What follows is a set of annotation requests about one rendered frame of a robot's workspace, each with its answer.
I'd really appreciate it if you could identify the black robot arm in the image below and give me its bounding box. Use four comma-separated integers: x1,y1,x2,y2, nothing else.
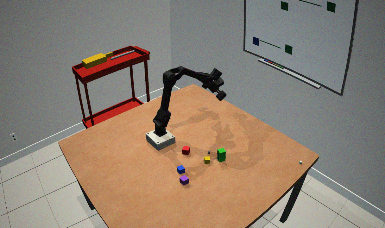
153,66,224,137

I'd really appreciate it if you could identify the yellow cube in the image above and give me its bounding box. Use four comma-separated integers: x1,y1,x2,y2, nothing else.
204,156,210,164

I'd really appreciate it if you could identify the purple block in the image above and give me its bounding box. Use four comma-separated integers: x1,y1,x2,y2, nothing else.
180,175,189,186

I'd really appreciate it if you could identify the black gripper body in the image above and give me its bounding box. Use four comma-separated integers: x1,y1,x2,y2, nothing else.
209,83,227,101

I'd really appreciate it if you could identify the red block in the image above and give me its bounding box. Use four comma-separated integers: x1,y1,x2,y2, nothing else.
182,146,190,155

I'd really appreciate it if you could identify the green block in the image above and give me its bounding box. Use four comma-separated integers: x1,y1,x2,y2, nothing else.
217,156,226,162
217,148,226,158

